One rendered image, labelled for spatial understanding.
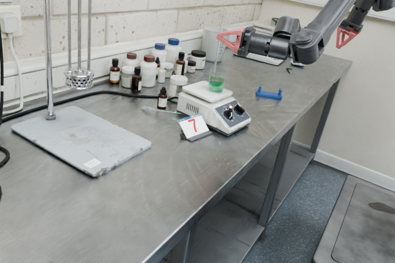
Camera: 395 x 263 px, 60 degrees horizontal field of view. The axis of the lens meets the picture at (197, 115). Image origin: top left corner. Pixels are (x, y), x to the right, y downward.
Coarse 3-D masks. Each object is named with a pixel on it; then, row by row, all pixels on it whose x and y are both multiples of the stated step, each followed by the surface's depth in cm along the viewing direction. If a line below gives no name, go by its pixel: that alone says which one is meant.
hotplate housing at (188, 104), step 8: (184, 96) 105; (192, 96) 104; (184, 104) 105; (192, 104) 103; (200, 104) 101; (208, 104) 100; (216, 104) 102; (184, 112) 106; (192, 112) 104; (200, 112) 102; (208, 112) 100; (216, 112) 99; (208, 120) 101; (216, 120) 99; (248, 120) 106; (216, 128) 100; (224, 128) 98; (232, 128) 99; (240, 128) 104
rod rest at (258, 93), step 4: (260, 88) 133; (280, 88) 135; (256, 92) 135; (260, 92) 135; (264, 92) 136; (268, 92) 136; (280, 92) 134; (268, 96) 134; (272, 96) 134; (276, 96) 134; (280, 96) 134
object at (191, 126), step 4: (200, 116) 101; (184, 120) 96; (188, 120) 97; (192, 120) 98; (196, 120) 99; (200, 120) 100; (184, 124) 96; (188, 124) 96; (192, 124) 97; (196, 124) 98; (200, 124) 99; (204, 124) 100; (184, 128) 95; (188, 128) 96; (192, 128) 97; (196, 128) 98; (200, 128) 99; (204, 128) 99; (188, 132) 95; (192, 132) 96; (196, 132) 97
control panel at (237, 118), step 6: (234, 102) 107; (216, 108) 100; (222, 108) 102; (228, 108) 103; (222, 114) 100; (234, 114) 103; (246, 114) 106; (228, 120) 99; (234, 120) 101; (240, 120) 103
